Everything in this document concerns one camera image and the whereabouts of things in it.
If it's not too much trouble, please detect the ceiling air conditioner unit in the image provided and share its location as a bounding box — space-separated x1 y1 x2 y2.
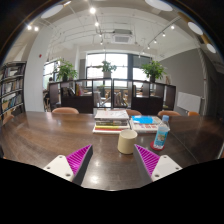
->
111 29 132 44

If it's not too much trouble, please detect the left potted plant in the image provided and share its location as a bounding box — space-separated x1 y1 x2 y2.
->
55 59 78 82

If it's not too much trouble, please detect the clear water bottle blue cap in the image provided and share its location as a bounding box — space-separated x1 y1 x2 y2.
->
154 115 170 149

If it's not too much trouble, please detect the orange chair back right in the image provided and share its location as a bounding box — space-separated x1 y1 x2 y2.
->
158 110 181 117

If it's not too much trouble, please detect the orange chair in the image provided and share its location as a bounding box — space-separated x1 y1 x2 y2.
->
52 107 79 114
158 110 181 117
188 111 200 116
126 109 142 116
3 114 14 125

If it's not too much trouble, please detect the middle potted plant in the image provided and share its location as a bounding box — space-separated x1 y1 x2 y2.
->
100 61 117 78

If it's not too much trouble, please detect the right potted plant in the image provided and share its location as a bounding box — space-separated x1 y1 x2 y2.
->
141 60 165 83

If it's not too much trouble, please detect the potted plant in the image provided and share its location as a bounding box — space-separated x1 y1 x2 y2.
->
55 59 78 82
100 61 117 78
141 60 165 83

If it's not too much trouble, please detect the orange chair far right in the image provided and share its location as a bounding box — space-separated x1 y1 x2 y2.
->
188 111 200 116

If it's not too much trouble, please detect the orange chair back left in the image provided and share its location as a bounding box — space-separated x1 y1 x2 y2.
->
52 107 79 114

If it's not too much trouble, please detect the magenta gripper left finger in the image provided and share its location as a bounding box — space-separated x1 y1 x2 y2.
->
43 144 94 186

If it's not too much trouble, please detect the magazine with blue cover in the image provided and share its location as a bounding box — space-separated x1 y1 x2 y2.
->
130 115 161 133

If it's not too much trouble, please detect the red round coaster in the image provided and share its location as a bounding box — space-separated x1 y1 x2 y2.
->
150 141 165 151

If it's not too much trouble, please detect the white radiator panel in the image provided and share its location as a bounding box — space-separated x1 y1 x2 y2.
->
177 92 201 112

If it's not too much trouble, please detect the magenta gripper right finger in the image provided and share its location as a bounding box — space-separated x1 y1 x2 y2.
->
133 143 183 187

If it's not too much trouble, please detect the dark low shelf divider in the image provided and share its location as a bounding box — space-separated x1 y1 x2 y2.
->
49 78 176 115

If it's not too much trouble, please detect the stack of books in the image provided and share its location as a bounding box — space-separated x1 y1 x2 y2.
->
93 110 130 134

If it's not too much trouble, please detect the orange chair back middle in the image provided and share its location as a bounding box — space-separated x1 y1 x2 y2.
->
126 109 142 116

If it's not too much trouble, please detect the tall bookshelf at left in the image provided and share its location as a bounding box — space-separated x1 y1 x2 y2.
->
0 61 26 121

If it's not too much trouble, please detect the cream ceramic cup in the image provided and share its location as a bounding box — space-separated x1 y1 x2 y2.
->
117 129 138 154

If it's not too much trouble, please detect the orange chair far left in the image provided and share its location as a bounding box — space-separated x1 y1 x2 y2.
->
3 114 14 125

